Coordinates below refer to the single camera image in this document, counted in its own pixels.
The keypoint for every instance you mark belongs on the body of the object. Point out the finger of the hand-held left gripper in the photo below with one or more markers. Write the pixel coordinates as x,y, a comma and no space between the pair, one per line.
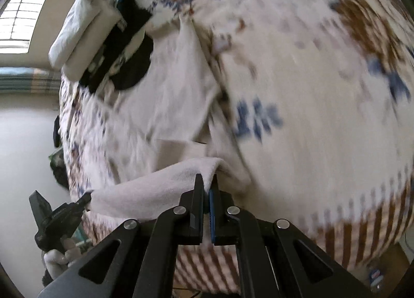
80,202

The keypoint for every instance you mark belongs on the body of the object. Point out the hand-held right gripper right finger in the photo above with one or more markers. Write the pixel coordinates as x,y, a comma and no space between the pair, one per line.
212,214

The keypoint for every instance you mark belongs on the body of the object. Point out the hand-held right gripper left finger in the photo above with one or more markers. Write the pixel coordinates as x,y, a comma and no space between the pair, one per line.
196,201

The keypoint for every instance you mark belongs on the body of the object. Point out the white towel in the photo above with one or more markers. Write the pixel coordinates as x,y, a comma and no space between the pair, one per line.
168,117

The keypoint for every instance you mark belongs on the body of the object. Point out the person's left hand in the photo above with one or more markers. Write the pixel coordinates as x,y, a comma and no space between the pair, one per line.
60,261

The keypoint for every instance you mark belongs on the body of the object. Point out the striped curtain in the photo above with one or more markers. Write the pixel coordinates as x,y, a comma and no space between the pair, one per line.
26,80

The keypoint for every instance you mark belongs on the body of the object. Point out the black and white garment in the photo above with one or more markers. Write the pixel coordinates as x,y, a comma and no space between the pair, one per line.
129,59

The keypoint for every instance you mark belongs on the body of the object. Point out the folded white cloth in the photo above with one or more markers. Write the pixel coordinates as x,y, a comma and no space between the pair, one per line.
92,39
69,30

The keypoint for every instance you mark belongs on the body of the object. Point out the floral bed blanket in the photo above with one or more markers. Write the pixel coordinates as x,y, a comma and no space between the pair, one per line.
307,75

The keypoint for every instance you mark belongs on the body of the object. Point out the window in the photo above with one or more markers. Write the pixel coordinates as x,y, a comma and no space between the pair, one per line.
22,7

